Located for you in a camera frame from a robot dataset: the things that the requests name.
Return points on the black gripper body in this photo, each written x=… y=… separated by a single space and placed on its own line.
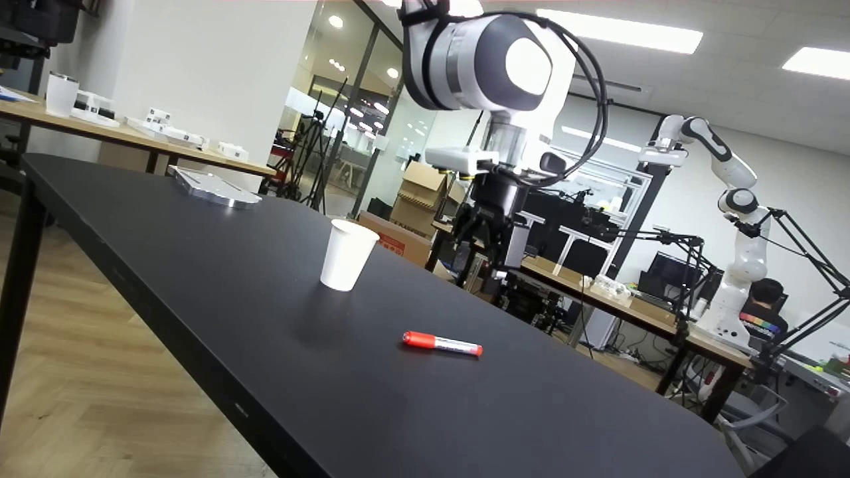
x=502 y=192

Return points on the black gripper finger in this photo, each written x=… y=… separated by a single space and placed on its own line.
x=520 y=242
x=469 y=237

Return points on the red and white marker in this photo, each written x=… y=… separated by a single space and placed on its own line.
x=425 y=341

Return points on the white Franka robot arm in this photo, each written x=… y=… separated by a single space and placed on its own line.
x=478 y=62

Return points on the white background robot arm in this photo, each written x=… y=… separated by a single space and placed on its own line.
x=737 y=201

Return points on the white paper cup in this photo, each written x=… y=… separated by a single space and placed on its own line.
x=347 y=256

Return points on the tall cardboard box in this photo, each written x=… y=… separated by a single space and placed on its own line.
x=416 y=203

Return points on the low cardboard box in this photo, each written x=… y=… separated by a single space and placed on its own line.
x=398 y=241

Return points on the long wooden desk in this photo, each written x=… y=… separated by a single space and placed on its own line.
x=620 y=306

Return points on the black ceiling vent slot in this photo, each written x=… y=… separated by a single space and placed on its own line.
x=620 y=86

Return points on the black tripod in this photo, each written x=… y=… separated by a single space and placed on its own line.
x=316 y=151

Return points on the small ceiling light panel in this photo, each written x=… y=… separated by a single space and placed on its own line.
x=465 y=6

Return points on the long ceiling light panel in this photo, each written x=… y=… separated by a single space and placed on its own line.
x=639 y=34

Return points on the black device rainbow stripes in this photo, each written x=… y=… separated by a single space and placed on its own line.
x=765 y=321

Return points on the white flat parts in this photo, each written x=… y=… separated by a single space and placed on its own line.
x=167 y=131

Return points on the cut-off ceiling light panel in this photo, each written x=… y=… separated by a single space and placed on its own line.
x=818 y=66

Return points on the light wooden table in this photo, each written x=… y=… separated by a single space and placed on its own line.
x=133 y=140

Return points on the white small box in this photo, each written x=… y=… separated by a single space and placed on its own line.
x=97 y=106

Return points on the white plastic container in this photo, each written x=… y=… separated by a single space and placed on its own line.
x=62 y=98

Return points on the black monitor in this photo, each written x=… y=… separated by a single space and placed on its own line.
x=41 y=17

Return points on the white metal shelf frame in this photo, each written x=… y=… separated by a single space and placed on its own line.
x=620 y=183

